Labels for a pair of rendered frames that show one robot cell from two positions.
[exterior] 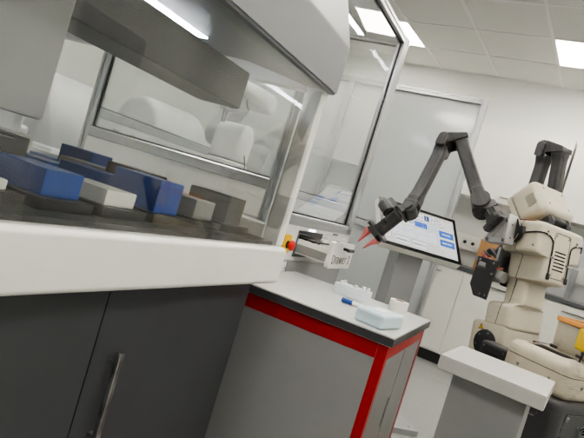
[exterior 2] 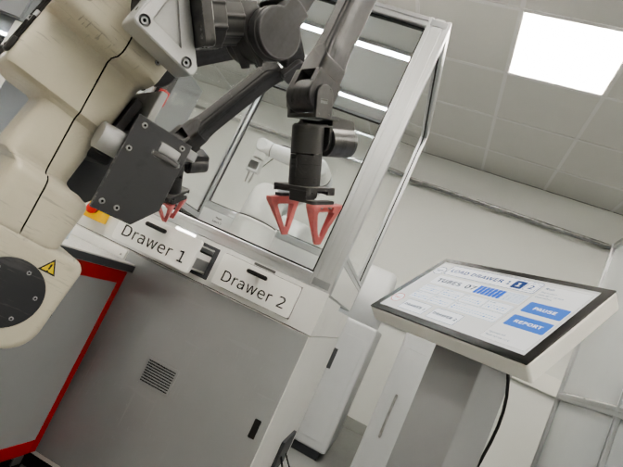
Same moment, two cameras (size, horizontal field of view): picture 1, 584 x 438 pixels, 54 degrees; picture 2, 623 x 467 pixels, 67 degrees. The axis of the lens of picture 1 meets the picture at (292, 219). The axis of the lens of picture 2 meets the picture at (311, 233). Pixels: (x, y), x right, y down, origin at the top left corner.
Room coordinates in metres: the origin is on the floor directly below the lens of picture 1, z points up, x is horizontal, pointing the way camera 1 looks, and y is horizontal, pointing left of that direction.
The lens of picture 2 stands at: (2.59, -1.80, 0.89)
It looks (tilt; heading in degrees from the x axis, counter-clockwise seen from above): 8 degrees up; 80
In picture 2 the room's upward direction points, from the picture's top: 25 degrees clockwise
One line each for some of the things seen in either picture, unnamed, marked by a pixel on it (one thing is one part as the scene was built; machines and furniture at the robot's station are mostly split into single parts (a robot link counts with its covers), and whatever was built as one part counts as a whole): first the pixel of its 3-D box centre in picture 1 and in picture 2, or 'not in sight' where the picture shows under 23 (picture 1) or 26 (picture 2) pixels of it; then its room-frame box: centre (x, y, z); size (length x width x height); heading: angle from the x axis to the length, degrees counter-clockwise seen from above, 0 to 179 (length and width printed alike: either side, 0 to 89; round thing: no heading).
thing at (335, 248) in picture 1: (340, 255); (157, 239); (2.41, -0.24, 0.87); 0.29 x 0.02 x 0.11; 157
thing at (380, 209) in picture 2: not in sight; (392, 182); (3.15, 0.13, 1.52); 0.87 x 0.01 x 0.86; 67
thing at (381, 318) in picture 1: (379, 316); not in sight; (1.71, -0.34, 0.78); 0.15 x 0.10 x 0.04; 145
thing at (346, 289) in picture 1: (352, 291); not in sight; (2.12, -0.29, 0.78); 0.12 x 0.08 x 0.04; 65
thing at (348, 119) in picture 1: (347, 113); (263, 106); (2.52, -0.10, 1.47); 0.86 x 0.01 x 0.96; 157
